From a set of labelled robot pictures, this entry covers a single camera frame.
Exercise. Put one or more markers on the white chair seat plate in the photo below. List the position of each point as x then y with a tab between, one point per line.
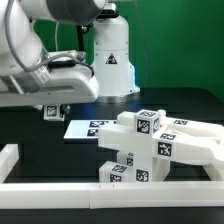
80	131

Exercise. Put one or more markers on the white left barrier rail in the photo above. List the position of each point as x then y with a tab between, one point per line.
9	156

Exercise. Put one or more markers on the white seat block with pegs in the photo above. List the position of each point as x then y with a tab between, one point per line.
150	169

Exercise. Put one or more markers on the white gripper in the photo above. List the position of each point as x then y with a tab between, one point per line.
67	85

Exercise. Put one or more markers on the white barrier rail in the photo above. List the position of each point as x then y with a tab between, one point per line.
111	195
215	174
9	156

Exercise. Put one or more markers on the black camera on stand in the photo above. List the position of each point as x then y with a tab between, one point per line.
109	11

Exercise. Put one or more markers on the white tagged cube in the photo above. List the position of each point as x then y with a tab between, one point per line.
53	113
147	122

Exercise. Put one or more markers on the white chair back frame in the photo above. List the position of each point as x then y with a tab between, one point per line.
180	140

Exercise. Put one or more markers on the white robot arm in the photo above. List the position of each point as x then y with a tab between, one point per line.
18	38

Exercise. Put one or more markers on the white front barrier rail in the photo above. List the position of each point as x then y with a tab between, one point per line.
111	195

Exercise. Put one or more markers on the white right barrier rail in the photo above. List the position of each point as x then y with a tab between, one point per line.
215	174

